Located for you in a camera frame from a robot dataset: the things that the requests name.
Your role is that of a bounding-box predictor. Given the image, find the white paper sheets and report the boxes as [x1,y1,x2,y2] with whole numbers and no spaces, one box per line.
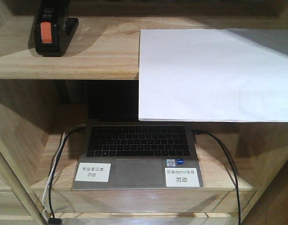
[138,29,288,122]

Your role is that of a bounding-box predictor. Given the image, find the black stapler orange button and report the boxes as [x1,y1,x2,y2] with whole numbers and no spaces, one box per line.
[34,0,79,57]

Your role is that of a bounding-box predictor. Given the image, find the silver laptop black keyboard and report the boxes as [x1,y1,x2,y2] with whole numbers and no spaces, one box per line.
[72,80,203,190]

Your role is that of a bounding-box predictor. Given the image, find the white label right palmrest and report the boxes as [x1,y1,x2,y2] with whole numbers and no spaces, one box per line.
[165,168,201,188]

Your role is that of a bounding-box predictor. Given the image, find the white label palmrest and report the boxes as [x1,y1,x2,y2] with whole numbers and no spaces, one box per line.
[75,163,111,182]
[165,168,201,188]

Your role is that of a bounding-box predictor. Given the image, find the white label left palmrest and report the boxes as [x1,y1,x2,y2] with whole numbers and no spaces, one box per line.
[75,163,111,182]

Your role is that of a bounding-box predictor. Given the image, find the wooden shelf unit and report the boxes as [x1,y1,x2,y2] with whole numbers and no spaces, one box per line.
[0,0,288,225]

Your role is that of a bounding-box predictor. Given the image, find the black cable right of laptop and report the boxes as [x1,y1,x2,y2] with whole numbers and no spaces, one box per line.
[191,128,242,225]

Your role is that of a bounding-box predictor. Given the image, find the black cable of laptop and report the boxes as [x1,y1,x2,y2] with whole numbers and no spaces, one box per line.
[47,126,85,225]
[191,128,242,225]

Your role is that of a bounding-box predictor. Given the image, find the black cable left of laptop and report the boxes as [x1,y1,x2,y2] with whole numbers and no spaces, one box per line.
[47,126,85,225]

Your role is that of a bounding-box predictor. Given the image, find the white cable left of laptop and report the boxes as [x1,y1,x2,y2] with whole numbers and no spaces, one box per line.
[41,132,67,222]

